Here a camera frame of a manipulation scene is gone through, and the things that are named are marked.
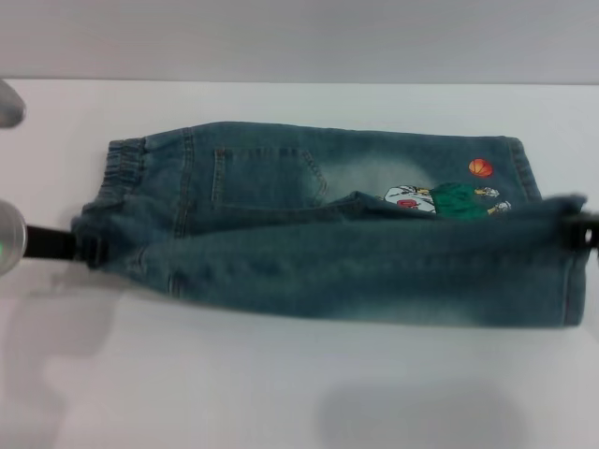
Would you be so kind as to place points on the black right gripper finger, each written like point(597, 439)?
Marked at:
point(582, 231)

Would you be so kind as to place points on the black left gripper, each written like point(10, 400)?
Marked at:
point(51, 242)

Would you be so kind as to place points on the blue denim shorts with cartoon print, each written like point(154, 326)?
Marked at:
point(351, 252)

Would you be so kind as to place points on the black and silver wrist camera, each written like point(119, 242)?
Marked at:
point(9, 103)

